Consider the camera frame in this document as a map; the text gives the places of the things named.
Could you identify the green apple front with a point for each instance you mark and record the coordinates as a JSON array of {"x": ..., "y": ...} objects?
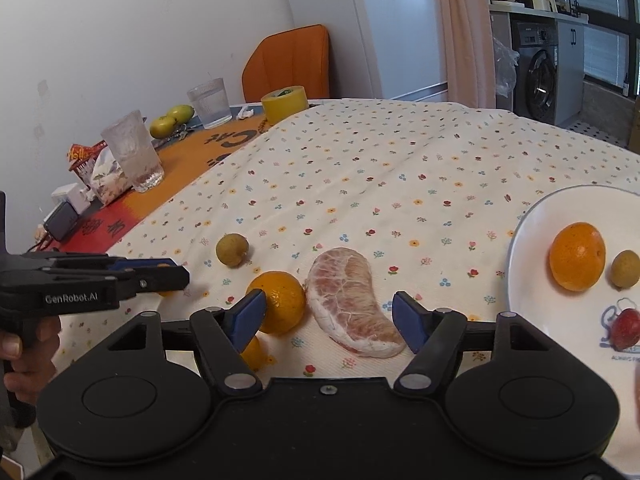
[{"x": 163, "y": 127}]

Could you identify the white ceramic plate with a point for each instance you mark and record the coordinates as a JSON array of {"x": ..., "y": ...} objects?
[{"x": 580, "y": 322}]

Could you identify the brown kiwi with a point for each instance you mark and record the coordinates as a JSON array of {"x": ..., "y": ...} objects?
[
  {"x": 625, "y": 269},
  {"x": 232, "y": 249}
]

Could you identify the green apple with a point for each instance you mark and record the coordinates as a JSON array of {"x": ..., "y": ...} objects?
[
  {"x": 182, "y": 113},
  {"x": 163, "y": 127}
]

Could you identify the red small apple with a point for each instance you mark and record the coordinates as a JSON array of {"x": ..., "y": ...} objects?
[{"x": 625, "y": 330}]

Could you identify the clear glass of water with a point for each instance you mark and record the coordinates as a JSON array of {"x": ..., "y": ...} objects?
[{"x": 210, "y": 102}]

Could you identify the grey cabinet counter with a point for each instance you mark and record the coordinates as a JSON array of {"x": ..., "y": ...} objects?
[{"x": 571, "y": 54}]

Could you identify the pink curtain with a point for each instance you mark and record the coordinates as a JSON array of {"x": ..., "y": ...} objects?
[{"x": 469, "y": 53}]

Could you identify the large orange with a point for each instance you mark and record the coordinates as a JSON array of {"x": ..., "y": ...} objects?
[
  {"x": 576, "y": 257},
  {"x": 285, "y": 299}
]

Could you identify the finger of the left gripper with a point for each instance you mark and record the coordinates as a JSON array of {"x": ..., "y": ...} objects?
[
  {"x": 65, "y": 291},
  {"x": 83, "y": 262}
]

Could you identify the small orange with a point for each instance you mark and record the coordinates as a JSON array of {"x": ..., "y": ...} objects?
[
  {"x": 166, "y": 280},
  {"x": 255, "y": 355}
]

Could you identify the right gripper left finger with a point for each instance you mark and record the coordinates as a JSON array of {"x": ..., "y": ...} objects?
[{"x": 220, "y": 336}]

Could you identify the left hand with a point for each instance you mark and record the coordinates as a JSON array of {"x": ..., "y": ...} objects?
[{"x": 32, "y": 368}]

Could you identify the green apple back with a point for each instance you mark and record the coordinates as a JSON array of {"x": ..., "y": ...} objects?
[{"x": 182, "y": 113}]

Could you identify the floral white tablecloth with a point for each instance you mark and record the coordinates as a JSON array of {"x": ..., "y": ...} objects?
[{"x": 431, "y": 195}]

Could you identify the yellow tape roll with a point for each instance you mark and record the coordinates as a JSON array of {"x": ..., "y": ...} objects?
[{"x": 284, "y": 103}]

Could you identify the washing machine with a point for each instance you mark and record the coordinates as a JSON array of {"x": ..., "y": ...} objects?
[{"x": 536, "y": 86}]

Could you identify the snack packet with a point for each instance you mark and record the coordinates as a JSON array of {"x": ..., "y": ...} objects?
[{"x": 99, "y": 170}]

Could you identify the orange chair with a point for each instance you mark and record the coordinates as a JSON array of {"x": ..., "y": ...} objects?
[{"x": 296, "y": 57}]

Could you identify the white power adapter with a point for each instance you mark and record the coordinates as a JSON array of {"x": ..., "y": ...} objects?
[{"x": 76, "y": 194}]

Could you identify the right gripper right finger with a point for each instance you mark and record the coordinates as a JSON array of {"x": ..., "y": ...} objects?
[{"x": 434, "y": 337}]

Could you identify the peeled pomelo segment long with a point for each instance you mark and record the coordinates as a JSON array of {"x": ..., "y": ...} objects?
[{"x": 340, "y": 294}]

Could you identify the black charger box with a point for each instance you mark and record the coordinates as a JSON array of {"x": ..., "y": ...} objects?
[{"x": 61, "y": 221}]

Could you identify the frosted empty glass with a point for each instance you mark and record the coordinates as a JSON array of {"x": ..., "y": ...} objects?
[{"x": 131, "y": 146}]

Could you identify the orange cat placemat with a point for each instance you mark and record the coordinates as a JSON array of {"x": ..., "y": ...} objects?
[{"x": 183, "y": 162}]

